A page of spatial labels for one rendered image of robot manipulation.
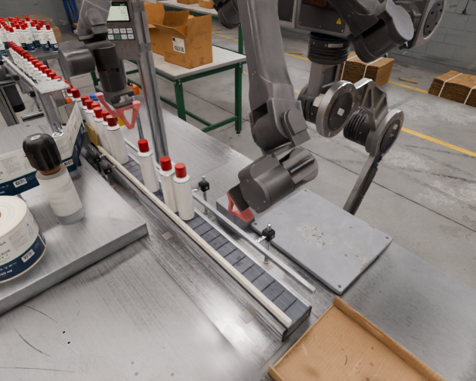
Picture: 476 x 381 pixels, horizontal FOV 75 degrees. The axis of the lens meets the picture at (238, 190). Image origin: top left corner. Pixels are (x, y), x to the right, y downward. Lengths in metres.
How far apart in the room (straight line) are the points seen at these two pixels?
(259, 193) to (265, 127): 0.11
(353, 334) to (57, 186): 0.92
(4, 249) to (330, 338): 0.86
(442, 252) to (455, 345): 1.53
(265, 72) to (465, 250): 2.24
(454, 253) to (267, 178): 2.16
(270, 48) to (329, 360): 0.69
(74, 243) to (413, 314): 0.99
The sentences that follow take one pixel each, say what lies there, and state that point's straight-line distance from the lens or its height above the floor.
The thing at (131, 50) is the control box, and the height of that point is 1.32.
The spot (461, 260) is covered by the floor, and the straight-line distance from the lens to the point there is 2.50.
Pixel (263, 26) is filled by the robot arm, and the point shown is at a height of 1.50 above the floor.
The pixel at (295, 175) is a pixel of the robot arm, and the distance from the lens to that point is 0.48.
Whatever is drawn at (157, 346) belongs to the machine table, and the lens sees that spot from 0.87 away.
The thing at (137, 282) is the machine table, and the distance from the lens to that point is 0.98.
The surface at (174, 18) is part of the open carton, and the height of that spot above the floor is 1.09.
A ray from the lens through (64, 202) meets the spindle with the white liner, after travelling 1.11.
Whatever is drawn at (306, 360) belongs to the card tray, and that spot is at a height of 0.83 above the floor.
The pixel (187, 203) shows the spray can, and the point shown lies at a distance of 0.99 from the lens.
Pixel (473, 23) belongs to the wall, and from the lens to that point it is 6.00.
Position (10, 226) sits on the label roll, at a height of 1.02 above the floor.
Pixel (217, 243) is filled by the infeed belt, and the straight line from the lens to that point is 0.97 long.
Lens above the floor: 1.60
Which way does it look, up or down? 39 degrees down
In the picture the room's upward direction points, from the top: straight up
